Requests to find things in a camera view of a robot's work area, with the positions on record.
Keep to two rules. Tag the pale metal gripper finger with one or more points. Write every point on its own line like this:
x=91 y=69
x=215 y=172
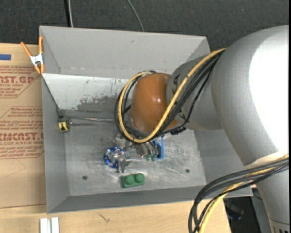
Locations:
x=124 y=163
x=119 y=165

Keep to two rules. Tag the blue clear glass thing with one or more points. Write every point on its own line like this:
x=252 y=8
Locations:
x=109 y=157

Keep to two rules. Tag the green toy brick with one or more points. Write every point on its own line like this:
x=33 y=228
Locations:
x=132 y=180

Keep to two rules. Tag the blue flat plastic piece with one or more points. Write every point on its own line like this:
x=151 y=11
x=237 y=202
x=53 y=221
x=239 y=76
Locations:
x=161 y=148

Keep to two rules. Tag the yellow and black tape measure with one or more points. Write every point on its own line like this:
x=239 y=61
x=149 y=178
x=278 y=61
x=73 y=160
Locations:
x=64 y=125

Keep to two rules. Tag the grey metal bin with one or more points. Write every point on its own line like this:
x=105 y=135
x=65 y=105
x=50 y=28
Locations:
x=92 y=57

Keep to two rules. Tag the brown cardboard board red print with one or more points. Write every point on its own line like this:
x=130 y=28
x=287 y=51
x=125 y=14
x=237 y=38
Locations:
x=17 y=139

